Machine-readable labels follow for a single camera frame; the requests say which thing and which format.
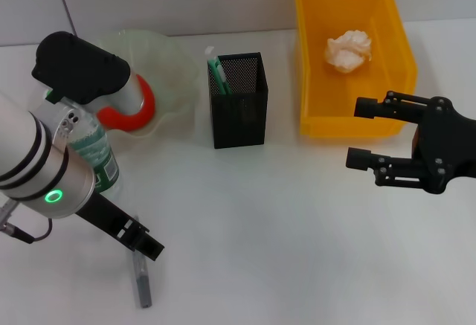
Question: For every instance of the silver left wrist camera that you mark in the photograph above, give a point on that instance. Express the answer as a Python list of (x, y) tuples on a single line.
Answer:
[(82, 68)]

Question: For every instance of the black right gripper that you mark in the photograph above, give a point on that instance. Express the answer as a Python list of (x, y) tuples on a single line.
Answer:
[(442, 143)]

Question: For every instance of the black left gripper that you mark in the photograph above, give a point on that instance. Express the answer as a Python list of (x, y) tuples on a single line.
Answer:
[(104, 217)]

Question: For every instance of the green utility knife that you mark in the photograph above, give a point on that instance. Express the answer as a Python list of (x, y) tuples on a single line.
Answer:
[(219, 77)]

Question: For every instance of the black mesh pen holder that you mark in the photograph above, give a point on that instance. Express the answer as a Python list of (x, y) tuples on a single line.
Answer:
[(238, 124)]

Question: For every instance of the white paper ball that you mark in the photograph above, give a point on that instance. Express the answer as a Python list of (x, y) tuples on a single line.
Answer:
[(349, 50)]

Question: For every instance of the clear bottle with green label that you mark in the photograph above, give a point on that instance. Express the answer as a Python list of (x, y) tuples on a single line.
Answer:
[(98, 154)]

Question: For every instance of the yellow plastic bin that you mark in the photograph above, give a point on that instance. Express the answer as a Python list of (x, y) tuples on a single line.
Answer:
[(334, 16)]

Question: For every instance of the orange fruit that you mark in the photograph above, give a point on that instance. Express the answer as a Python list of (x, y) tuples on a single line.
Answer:
[(147, 115)]

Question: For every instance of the pale green glass fruit plate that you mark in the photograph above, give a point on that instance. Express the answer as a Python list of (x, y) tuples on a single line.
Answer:
[(171, 72)]

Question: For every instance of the gray marker pen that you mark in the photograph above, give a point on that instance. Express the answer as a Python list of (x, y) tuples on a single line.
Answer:
[(143, 284)]

